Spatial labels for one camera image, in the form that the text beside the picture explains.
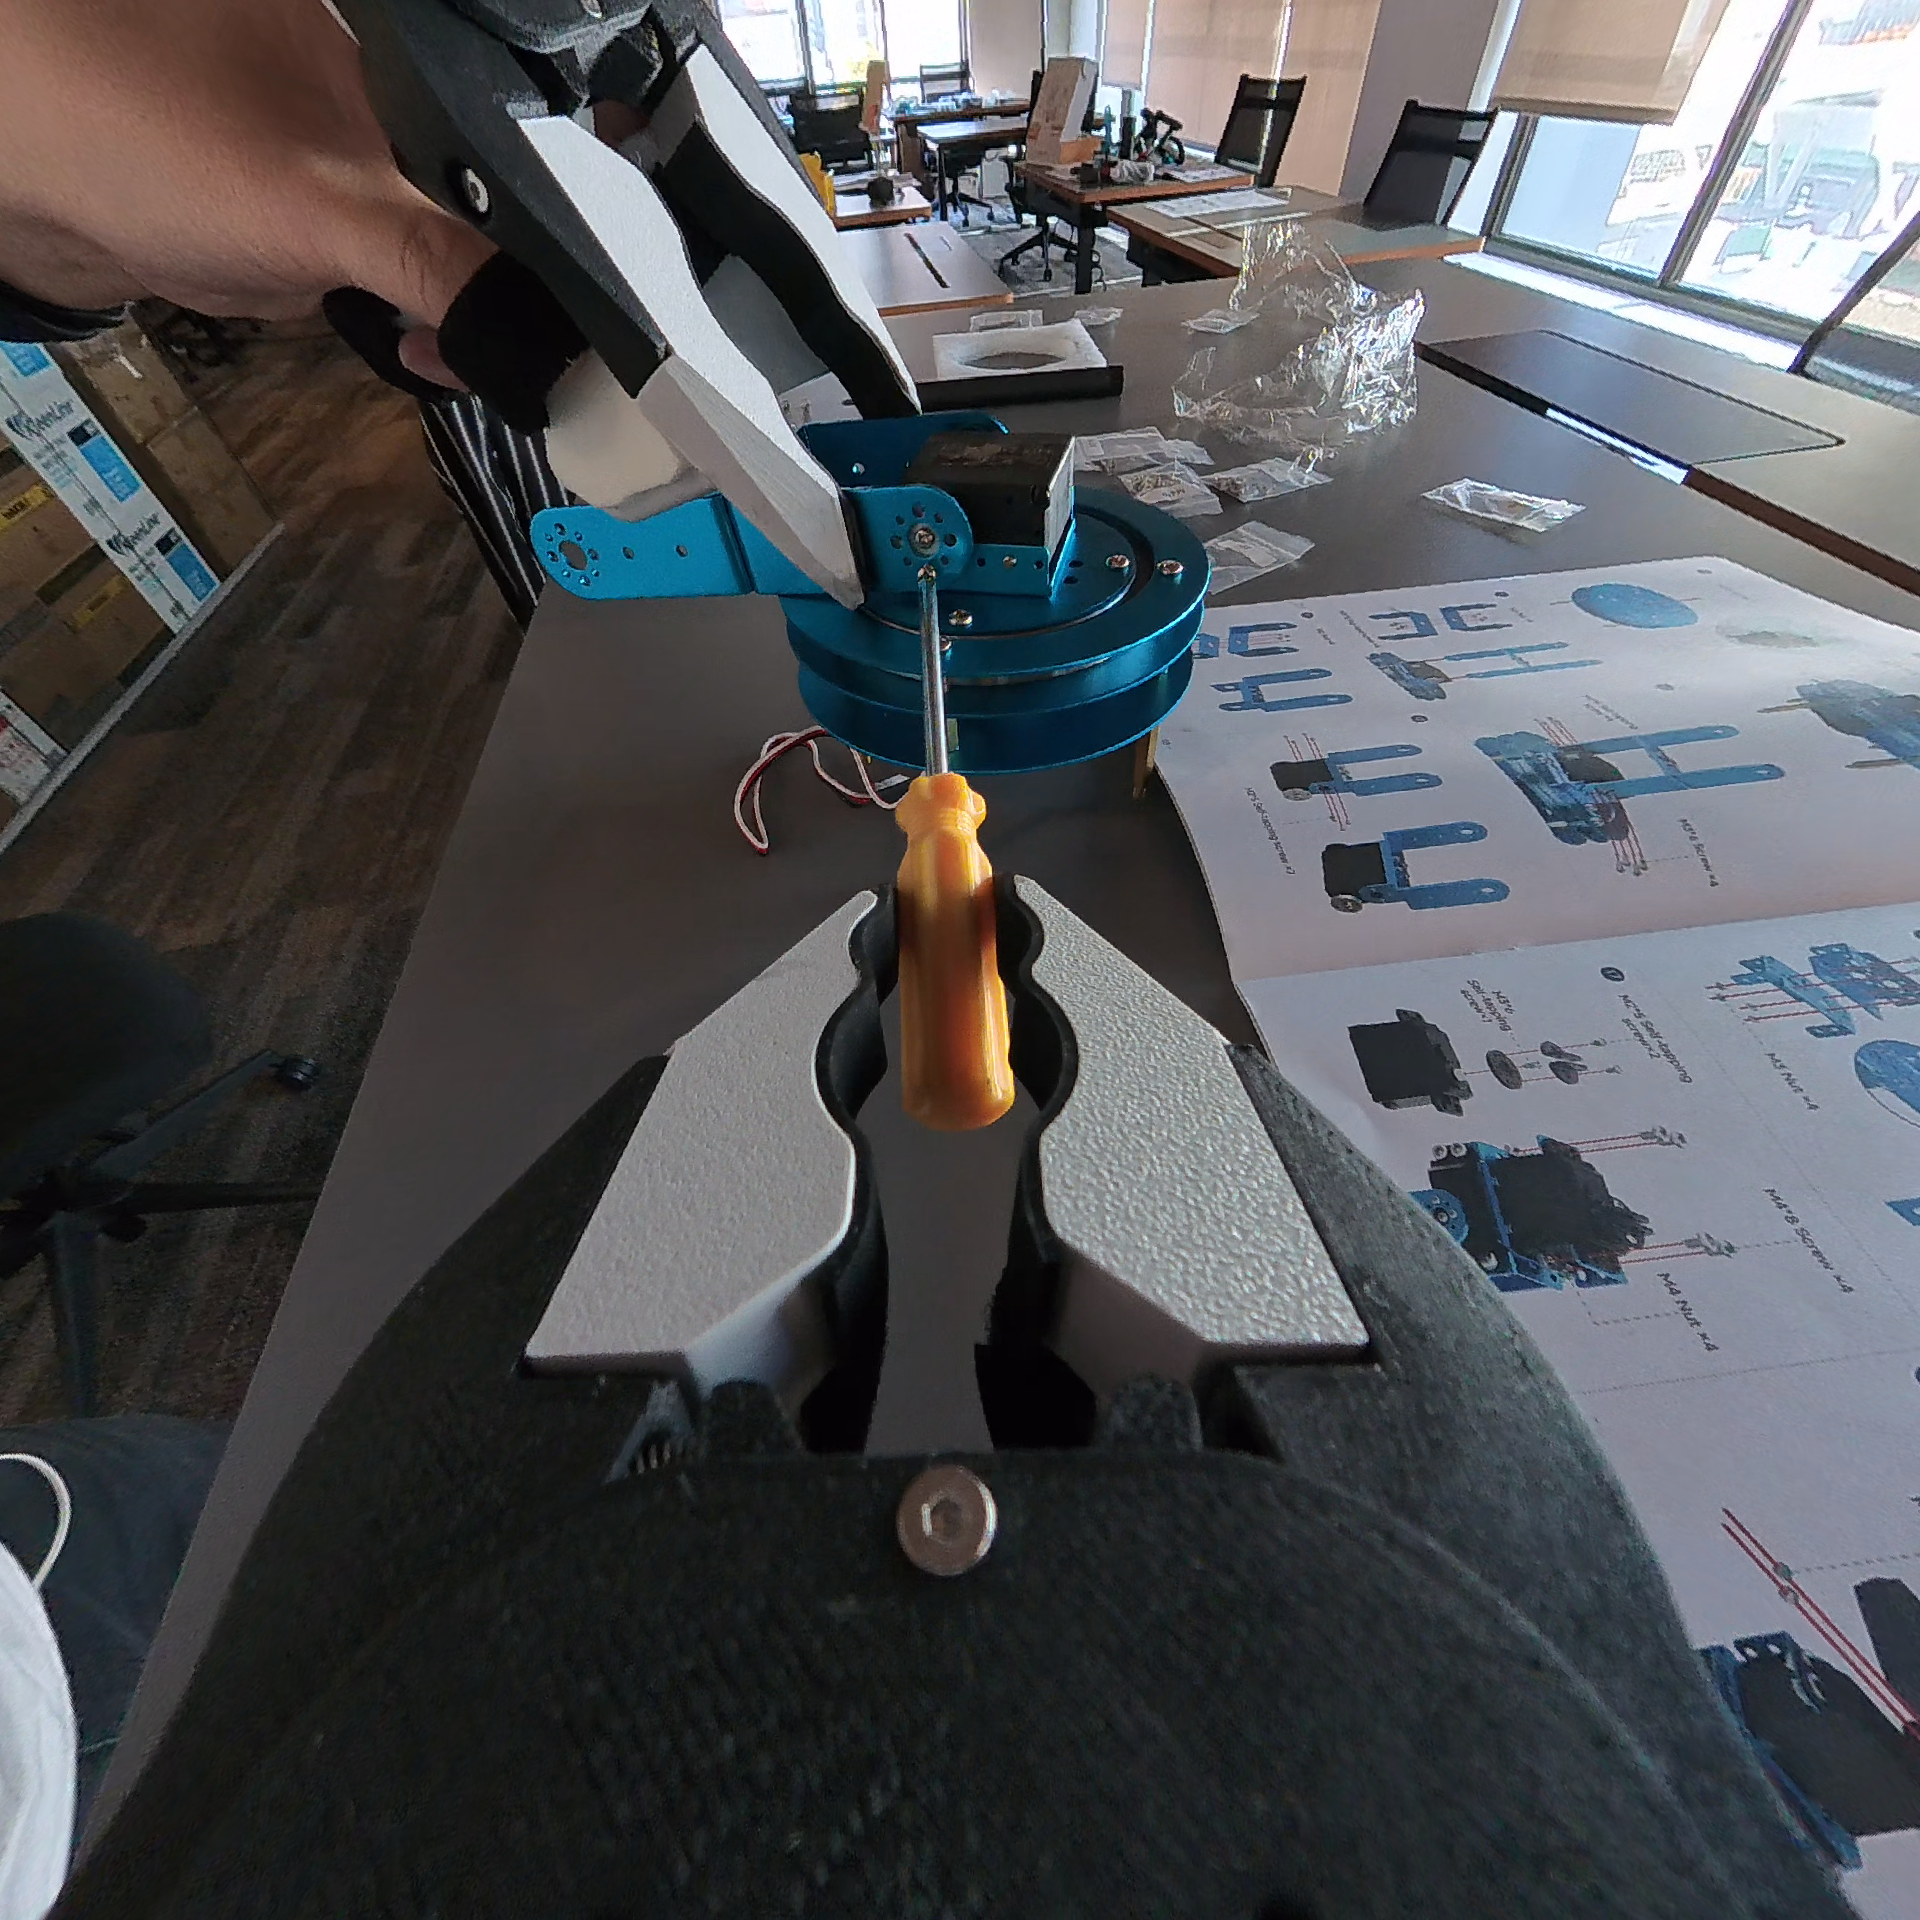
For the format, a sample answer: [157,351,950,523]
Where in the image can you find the printed instruction sheet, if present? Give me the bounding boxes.
[1149,559,1920,1920]

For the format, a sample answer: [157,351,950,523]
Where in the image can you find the black office chair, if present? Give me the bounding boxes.
[0,914,324,1423]

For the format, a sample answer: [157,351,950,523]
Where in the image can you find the beige roller blind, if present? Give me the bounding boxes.
[1491,0,1735,127]

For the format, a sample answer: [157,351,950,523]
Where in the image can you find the light grey desk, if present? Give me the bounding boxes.
[831,218,1016,319]

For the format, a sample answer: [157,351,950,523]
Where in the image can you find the crumpled clear plastic wrap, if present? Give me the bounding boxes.
[1171,240,1429,461]

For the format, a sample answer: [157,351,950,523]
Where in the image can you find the dark grey desk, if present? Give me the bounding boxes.
[88,269,1920,1920]

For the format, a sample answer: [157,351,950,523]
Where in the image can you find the red white servo wires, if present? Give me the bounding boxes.
[740,728,907,863]

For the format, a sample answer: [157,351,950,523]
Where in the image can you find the orange handled screwdriver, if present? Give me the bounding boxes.
[894,562,1016,1132]

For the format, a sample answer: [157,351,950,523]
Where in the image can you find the blue toy robot arm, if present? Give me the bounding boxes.
[532,410,1212,798]

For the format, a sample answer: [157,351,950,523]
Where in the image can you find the wood edged grey desk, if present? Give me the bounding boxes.
[1013,158,1256,297]
[1108,189,1485,292]

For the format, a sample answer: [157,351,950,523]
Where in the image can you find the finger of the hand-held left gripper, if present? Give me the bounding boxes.
[514,117,870,610]
[642,0,921,428]

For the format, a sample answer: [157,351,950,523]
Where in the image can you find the black mesh chair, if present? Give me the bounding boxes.
[1212,72,1305,189]
[1354,103,1496,232]

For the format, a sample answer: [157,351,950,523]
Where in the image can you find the black white striped bag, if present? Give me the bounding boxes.
[417,388,575,625]

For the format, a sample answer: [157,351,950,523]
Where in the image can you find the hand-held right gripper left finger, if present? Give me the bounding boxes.
[524,882,903,1455]

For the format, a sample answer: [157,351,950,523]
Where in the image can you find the white foam block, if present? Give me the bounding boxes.
[929,317,1112,388]

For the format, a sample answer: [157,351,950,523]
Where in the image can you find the black handled screwdriver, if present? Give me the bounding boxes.
[909,370,1126,420]

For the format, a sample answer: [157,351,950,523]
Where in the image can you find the person's left hand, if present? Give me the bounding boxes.
[0,0,499,388]

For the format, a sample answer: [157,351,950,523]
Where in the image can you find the window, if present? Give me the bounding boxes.
[1501,0,1920,332]

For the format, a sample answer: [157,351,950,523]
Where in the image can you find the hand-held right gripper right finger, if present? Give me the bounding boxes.
[977,877,1375,1452]

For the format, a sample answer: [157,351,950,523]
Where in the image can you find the white drawstring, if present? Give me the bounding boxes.
[0,1452,76,1594]

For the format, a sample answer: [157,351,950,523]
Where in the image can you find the person's white shirt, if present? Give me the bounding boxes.
[0,1545,80,1920]

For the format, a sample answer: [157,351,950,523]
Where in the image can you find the cluster of clear parts bags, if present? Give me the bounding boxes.
[1071,428,1336,603]

